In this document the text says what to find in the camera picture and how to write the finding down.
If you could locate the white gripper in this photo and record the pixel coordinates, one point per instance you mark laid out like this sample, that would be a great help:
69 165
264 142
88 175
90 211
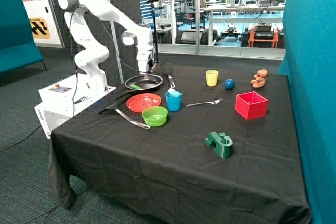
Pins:
146 63

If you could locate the green toy vegetable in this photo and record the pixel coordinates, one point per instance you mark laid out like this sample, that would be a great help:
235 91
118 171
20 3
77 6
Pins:
135 87

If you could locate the white toy vegetable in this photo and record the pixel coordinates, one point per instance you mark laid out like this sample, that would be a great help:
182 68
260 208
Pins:
174 92

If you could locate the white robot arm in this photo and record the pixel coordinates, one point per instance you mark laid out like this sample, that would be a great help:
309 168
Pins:
135 35

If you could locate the black frying pan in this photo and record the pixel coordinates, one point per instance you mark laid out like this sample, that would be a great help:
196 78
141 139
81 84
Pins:
147 85

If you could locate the black spatula near pan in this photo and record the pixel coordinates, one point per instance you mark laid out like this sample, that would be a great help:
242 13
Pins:
167 69

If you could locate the red plastic plate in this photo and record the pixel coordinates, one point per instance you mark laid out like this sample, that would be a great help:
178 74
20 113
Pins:
140 102

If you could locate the blue plastic cup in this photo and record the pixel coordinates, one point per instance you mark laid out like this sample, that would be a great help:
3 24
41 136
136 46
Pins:
173 102

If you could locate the green plastic bowl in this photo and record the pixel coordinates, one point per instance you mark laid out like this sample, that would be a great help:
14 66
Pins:
155 116

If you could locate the yellow plastic cup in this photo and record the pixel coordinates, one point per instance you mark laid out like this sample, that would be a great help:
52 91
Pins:
211 77

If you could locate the silver fork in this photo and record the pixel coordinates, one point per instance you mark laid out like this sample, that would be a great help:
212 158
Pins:
217 101

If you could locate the black tablecloth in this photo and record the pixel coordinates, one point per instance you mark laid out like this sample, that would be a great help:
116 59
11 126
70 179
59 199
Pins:
169 172

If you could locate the blue ball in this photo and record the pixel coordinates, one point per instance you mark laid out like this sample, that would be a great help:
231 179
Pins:
229 84

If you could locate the white robot control box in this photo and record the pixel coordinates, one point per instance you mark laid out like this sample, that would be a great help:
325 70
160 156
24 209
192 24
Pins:
64 99

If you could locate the green printed block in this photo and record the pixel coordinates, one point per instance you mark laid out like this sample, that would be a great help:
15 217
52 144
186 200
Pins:
221 143

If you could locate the red open box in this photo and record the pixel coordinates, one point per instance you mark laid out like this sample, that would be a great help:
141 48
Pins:
251 105

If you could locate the brown teddy bear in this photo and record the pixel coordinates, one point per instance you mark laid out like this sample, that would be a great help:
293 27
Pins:
259 78

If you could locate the teal sofa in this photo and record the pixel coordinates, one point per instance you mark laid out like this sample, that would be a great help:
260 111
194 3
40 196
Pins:
18 48

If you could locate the black spatula steel handle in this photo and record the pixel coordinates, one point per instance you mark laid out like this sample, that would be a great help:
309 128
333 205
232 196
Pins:
134 122

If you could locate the teal partition wall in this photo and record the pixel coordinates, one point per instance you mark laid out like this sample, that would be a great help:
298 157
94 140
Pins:
309 63

